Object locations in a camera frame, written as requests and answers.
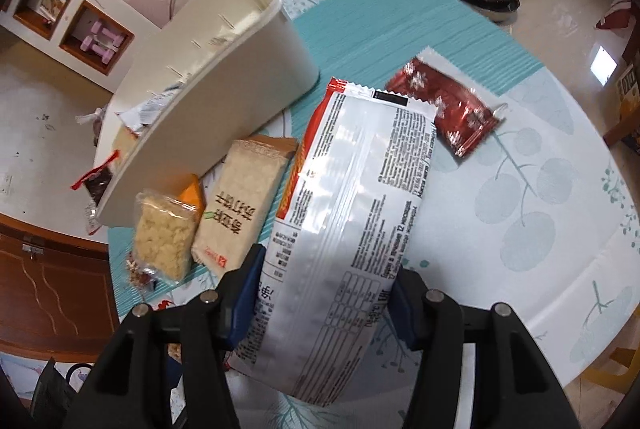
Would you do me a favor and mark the dark cake red-edged packet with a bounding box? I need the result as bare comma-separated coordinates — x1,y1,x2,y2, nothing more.
70,151,122,206

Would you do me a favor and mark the white plastic bin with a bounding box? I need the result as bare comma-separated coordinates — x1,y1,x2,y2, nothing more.
94,0,321,230

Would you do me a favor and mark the yellow wooden chair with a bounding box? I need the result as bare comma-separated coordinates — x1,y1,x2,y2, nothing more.
580,343,640,397

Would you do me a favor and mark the orange snack packet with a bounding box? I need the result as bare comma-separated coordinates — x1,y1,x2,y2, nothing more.
179,173,207,211

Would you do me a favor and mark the teal white printed tablecloth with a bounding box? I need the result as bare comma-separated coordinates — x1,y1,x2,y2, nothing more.
107,0,640,429

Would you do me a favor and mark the small walnut snack packet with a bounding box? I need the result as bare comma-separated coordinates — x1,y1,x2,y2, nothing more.
125,251,162,291

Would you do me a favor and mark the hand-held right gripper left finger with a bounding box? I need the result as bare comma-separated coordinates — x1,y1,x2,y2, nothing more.
75,243,269,429

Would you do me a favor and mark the black chair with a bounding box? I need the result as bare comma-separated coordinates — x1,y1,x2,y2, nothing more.
30,356,96,429

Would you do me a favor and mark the square puffed rice packet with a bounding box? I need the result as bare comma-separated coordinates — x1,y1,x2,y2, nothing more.
131,190,199,283

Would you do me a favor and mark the dark red snowflake packet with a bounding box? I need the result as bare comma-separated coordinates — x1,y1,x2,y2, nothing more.
385,49,509,160

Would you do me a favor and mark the silver grey snack packet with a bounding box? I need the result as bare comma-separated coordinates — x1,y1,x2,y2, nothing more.
116,83,187,131

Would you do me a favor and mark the brown wooden cabinet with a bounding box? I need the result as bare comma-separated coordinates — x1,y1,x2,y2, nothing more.
0,213,122,356

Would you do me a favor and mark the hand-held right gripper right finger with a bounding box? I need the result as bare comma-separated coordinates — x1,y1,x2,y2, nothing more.
387,266,569,429

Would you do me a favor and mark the red white biscuit packet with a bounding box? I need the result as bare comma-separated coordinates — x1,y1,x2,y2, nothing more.
227,78,438,407

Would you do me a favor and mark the beige biscuit packet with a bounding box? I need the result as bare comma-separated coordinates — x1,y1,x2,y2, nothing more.
192,136,299,271

